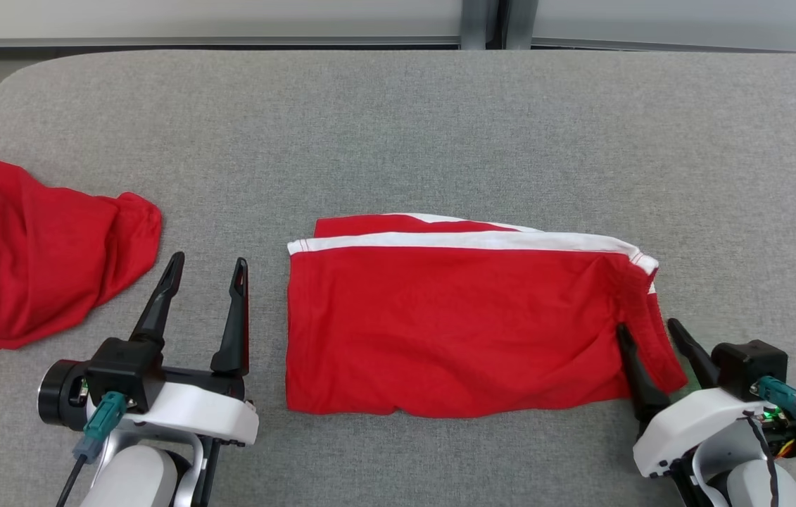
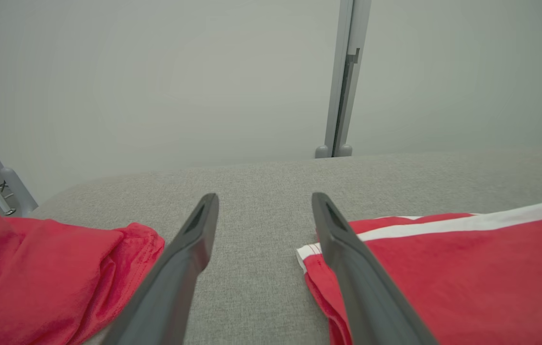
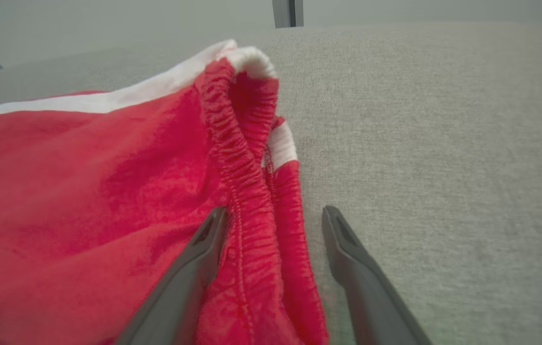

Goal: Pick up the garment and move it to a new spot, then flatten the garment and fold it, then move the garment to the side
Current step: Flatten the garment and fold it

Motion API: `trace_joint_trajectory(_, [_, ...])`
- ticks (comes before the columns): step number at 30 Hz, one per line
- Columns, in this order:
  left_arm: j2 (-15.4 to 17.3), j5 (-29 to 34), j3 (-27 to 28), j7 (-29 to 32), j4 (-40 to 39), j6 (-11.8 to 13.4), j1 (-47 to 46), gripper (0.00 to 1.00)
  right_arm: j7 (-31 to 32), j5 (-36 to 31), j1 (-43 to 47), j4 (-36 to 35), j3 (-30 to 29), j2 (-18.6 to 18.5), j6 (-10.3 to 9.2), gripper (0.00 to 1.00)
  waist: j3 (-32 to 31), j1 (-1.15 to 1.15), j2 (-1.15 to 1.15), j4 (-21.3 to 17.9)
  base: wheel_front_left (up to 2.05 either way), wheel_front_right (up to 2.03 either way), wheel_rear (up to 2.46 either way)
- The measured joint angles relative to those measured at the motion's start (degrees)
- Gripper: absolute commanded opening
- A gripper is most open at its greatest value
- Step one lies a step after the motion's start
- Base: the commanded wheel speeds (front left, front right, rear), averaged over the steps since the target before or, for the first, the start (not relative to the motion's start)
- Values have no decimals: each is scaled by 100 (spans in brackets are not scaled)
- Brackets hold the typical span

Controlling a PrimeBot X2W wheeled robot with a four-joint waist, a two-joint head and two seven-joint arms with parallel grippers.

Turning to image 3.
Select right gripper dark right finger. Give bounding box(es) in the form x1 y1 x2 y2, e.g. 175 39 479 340
322 206 432 345

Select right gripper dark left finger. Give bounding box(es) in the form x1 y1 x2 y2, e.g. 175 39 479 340
115 206 228 345

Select red shorts with white stripe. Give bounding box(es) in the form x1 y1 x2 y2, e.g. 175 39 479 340
0 39 330 345

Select grey fabric sofa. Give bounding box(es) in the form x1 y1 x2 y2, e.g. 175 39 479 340
0 22 542 345

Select dark grey partition frame post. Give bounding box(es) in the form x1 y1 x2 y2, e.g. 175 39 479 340
272 0 304 28

